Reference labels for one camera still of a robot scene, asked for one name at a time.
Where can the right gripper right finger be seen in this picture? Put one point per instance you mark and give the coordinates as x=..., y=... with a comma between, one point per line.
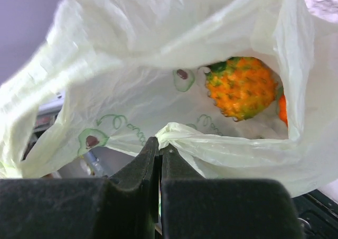
x=194, y=207

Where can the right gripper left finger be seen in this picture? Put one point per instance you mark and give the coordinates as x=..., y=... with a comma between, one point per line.
x=124, y=205

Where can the orange pineapple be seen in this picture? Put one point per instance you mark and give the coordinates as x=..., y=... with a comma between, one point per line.
x=241, y=87

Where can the light green plastic grocery bag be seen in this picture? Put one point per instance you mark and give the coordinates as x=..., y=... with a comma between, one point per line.
x=115, y=72

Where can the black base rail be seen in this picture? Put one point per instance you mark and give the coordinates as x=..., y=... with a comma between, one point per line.
x=317, y=214

